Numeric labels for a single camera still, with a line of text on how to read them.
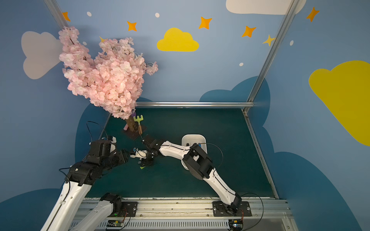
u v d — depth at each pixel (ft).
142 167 2.90
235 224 2.39
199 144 3.32
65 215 1.32
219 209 2.44
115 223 2.35
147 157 2.63
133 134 3.42
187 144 3.29
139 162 2.97
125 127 3.50
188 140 3.23
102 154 1.74
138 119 3.74
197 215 2.41
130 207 2.47
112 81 1.92
